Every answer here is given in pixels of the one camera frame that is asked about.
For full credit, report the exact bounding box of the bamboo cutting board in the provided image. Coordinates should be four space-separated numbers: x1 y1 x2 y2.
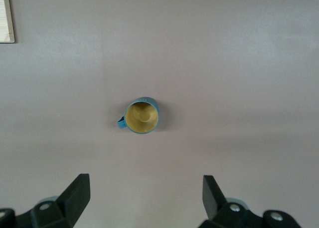
0 0 15 43

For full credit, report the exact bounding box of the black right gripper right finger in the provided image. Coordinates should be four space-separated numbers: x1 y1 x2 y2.
198 175 303 228

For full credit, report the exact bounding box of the teal cup with yellow inside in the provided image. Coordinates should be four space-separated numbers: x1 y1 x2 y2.
117 96 160 135

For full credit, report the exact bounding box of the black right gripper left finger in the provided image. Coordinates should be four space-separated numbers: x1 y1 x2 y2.
0 173 90 228

